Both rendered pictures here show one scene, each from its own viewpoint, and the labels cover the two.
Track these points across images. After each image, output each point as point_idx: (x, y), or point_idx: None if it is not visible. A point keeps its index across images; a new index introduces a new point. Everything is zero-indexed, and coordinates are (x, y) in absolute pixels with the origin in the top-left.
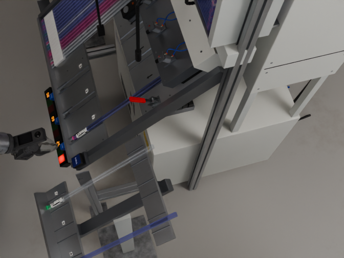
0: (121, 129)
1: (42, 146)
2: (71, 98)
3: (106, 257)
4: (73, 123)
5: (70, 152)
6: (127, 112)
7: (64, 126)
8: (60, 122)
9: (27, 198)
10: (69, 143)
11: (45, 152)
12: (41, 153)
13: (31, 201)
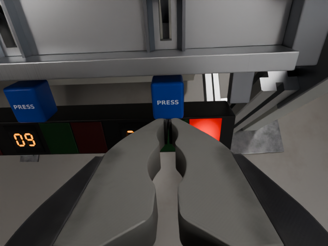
0: (106, 102)
1: (200, 208)
2: None
3: (258, 150)
4: None
5: (233, 49)
6: (88, 91)
7: (68, 57)
8: (35, 68)
9: (162, 236)
10: (171, 51)
11: (273, 188)
12: (327, 244)
13: (168, 232)
